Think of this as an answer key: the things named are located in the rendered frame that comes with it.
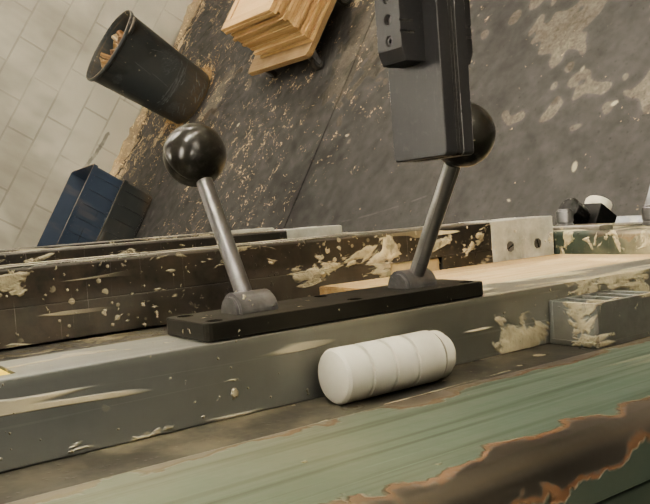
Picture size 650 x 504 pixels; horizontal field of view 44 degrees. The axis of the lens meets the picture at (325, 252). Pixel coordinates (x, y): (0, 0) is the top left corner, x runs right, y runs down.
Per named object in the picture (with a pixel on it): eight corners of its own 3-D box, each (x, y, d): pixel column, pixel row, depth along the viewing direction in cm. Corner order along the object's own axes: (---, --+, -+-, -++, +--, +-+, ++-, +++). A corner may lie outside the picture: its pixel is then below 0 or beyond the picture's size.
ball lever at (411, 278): (448, 312, 51) (518, 116, 45) (403, 320, 49) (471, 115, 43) (411, 281, 54) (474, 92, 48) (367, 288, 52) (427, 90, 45)
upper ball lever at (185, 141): (300, 308, 43) (225, 110, 48) (239, 318, 41) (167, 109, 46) (271, 337, 46) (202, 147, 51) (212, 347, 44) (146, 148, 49)
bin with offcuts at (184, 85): (226, 60, 516) (140, 0, 482) (194, 129, 504) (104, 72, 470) (191, 72, 558) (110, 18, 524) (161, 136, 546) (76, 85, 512)
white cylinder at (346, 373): (351, 409, 40) (462, 381, 45) (347, 352, 40) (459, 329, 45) (317, 400, 43) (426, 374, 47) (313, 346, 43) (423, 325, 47)
